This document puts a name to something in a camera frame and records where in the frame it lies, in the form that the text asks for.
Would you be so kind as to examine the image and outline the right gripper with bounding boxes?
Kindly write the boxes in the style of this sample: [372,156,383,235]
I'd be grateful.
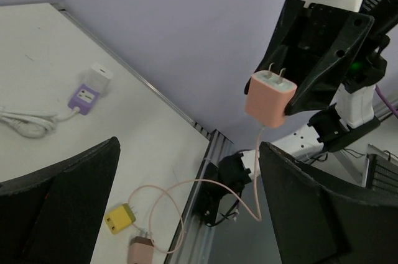
[254,0,374,116]

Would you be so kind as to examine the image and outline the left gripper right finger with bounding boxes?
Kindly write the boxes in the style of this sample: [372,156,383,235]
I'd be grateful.
[259,142,397,263]

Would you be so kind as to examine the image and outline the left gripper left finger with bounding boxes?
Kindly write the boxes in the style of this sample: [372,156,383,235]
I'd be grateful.
[1,137,121,263]

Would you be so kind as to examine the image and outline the purple power strip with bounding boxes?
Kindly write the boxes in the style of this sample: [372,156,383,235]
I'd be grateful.
[67,84,100,116]

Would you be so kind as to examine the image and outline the white 80W charger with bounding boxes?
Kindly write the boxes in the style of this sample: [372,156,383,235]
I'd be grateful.
[83,63,114,94]

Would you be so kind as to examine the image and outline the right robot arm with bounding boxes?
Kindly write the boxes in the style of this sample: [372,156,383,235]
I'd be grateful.
[244,0,397,159]

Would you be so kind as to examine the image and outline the yellow charger plug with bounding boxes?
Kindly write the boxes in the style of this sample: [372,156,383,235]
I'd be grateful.
[104,203,136,235]

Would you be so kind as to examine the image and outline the dusty pink charger plug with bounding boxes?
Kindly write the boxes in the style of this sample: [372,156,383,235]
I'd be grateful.
[127,230,154,264]

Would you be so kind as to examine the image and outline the white power strip cord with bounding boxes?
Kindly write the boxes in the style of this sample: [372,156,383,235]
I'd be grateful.
[0,105,80,140]

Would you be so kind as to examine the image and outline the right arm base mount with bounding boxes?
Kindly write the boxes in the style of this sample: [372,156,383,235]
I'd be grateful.
[193,151,251,227]

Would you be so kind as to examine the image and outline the aluminium right rail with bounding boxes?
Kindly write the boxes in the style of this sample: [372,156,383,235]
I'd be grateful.
[52,3,234,263]

